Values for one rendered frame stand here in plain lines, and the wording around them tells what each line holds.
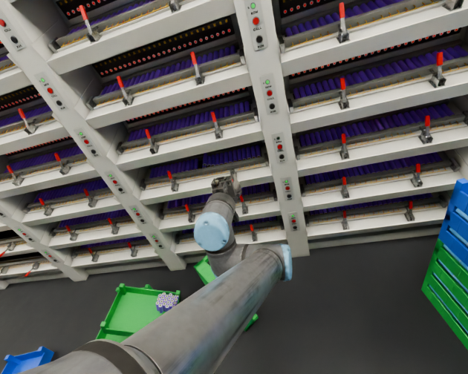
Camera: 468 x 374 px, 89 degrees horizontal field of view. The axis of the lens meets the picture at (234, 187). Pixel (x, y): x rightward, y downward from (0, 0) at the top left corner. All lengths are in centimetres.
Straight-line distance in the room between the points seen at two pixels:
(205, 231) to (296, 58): 55
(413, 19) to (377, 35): 10
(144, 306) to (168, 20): 120
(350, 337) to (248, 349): 40
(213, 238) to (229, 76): 49
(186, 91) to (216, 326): 70
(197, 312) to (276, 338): 87
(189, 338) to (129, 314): 112
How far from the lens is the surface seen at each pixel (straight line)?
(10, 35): 106
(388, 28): 88
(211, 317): 31
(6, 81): 115
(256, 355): 116
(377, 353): 115
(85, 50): 94
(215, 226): 59
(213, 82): 82
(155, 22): 83
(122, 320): 139
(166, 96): 87
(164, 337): 27
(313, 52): 82
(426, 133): 106
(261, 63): 80
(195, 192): 104
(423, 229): 144
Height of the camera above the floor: 108
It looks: 35 degrees down
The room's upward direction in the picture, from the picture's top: 19 degrees counter-clockwise
